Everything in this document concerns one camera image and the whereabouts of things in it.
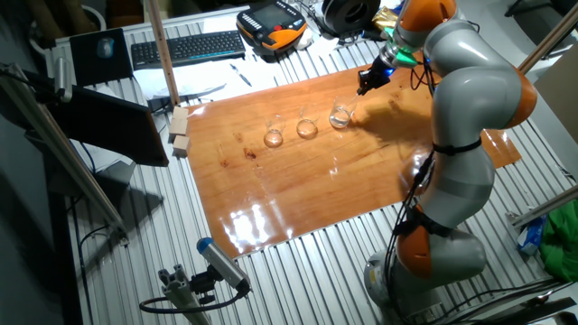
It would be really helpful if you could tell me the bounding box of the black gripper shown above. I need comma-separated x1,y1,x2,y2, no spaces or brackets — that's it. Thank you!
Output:
357,57,396,97

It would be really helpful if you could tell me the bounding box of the clear glass stirring rod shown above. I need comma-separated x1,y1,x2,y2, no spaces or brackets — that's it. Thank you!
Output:
339,93,361,116

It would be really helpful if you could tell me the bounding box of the large glass beaker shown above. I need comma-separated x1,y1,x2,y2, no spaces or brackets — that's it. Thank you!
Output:
328,94,359,131

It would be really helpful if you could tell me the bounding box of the medium glass beaker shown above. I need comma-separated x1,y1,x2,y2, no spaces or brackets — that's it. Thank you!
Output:
295,103,322,140

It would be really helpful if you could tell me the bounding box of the small glass beaker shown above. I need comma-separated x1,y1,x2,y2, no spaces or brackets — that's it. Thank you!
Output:
263,115,287,149

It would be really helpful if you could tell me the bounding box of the white tissue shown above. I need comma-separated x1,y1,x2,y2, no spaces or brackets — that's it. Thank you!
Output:
311,35,340,59

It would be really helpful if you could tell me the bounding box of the gold foil bag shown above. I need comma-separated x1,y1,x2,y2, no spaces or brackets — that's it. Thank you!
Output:
370,6,401,33

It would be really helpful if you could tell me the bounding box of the black round spool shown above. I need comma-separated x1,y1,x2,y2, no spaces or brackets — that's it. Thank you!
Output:
321,0,383,40

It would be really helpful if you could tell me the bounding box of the white rounded object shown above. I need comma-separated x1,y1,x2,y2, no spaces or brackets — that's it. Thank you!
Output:
295,29,315,51

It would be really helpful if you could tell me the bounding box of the black and orange teach pendant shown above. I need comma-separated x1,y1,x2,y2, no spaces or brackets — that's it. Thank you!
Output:
236,0,308,52

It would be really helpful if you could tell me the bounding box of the glossy wooden board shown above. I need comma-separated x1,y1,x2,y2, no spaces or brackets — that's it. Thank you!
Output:
185,62,523,261

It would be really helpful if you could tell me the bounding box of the black pen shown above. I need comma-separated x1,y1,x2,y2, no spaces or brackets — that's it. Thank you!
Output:
228,63,253,88

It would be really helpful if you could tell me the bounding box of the white paper sheet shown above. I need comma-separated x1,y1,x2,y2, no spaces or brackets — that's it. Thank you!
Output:
133,57,284,104

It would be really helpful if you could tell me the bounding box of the black computer keyboard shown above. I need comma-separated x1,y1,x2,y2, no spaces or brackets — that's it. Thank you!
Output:
130,30,247,71

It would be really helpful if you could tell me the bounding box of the beige flat panel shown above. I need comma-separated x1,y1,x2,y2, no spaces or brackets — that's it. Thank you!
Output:
535,44,578,146

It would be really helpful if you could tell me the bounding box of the tan upright pole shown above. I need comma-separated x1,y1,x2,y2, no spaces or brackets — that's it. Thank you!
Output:
144,0,181,108

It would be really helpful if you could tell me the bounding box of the blue and white pack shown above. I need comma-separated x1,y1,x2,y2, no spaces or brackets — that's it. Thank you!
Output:
517,215,548,256

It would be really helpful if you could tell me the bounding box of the green cloth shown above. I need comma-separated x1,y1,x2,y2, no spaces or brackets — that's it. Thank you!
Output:
539,200,578,283

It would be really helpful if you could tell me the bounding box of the black flat panel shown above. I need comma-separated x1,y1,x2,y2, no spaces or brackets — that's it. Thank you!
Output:
47,85,171,168

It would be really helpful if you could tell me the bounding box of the grey computer mouse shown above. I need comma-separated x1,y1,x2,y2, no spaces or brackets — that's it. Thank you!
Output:
96,36,116,60

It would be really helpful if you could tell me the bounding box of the black mouse pad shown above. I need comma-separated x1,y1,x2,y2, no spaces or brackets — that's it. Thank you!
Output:
69,27,135,88

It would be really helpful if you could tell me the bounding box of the short aluminium profile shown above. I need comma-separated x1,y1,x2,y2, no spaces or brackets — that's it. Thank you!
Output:
157,264,213,325

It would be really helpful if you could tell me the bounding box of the white round bin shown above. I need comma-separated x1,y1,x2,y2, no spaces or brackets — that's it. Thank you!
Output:
29,4,107,46

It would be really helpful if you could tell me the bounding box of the green gripper mount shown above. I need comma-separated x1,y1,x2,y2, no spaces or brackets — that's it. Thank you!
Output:
382,26,419,70

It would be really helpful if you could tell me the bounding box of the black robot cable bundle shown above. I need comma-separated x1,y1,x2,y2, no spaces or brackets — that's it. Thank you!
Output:
381,151,439,320

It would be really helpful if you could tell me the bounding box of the slanted frame beam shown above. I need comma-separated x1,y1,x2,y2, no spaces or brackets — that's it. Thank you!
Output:
514,2,578,76

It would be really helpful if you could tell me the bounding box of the silver camera with blue cap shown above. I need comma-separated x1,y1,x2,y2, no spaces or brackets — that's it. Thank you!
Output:
196,237,252,294

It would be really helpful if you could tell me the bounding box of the black camera clamp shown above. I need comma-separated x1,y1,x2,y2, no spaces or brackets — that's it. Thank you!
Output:
189,265,219,306

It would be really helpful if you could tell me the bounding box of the black camera cable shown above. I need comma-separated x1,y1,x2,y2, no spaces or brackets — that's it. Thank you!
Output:
138,287,247,315

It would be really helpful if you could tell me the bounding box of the silver frame camera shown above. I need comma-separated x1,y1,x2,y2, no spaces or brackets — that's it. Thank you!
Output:
52,56,74,104

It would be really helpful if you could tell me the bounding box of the long grey frame beam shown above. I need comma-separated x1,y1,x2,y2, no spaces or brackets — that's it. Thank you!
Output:
0,62,131,247

